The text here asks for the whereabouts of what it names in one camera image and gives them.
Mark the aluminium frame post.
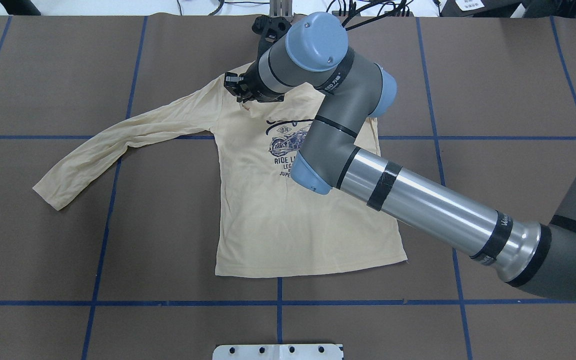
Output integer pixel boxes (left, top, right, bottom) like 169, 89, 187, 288
268, 0, 294, 18

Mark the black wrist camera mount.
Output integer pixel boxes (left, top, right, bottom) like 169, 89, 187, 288
251, 14, 291, 60

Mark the beige long-sleeve printed shirt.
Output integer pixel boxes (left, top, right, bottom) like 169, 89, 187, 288
33, 75, 408, 278

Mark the brown paper table cover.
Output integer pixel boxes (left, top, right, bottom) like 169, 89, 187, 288
0, 13, 576, 360

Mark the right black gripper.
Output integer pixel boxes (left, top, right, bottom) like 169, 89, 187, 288
224, 61, 285, 103

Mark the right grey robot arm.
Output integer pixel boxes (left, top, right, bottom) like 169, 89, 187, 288
224, 13, 576, 301

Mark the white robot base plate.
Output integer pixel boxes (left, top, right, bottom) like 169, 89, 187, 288
212, 343, 345, 360

